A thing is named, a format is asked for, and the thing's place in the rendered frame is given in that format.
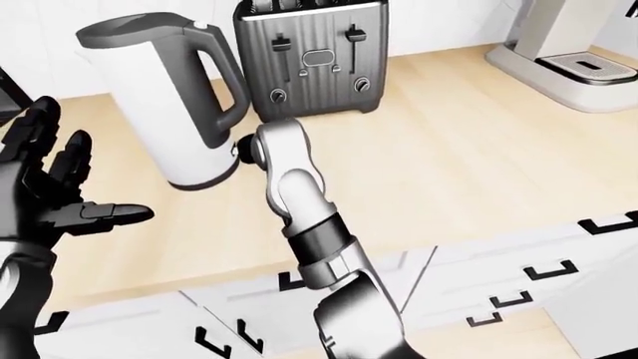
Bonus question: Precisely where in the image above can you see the white kitchen cabinet fronts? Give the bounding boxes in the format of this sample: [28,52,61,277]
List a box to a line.
[29,214,638,359]

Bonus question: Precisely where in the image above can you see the black cabinet handle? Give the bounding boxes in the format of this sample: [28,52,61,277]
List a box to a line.
[33,310,71,333]
[465,311,504,328]
[489,290,535,309]
[277,271,307,293]
[522,259,580,282]
[577,211,638,236]
[235,317,265,355]
[194,326,233,359]

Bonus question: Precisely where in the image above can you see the white coffee machine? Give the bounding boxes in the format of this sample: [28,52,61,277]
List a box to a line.
[484,0,638,114]

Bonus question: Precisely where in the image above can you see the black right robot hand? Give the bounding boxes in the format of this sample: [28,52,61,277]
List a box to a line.
[237,135,261,166]

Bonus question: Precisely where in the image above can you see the grey ribbed four-slot toaster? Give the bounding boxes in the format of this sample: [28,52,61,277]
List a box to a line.
[232,0,391,123]

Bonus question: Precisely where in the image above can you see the black appliance edge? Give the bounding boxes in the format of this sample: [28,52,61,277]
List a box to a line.
[0,66,27,126]

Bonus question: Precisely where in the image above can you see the white electric kettle grey handle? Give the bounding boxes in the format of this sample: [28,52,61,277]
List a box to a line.
[74,11,251,191]

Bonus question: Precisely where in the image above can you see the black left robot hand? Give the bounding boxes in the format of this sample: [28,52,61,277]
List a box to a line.
[0,96,155,248]

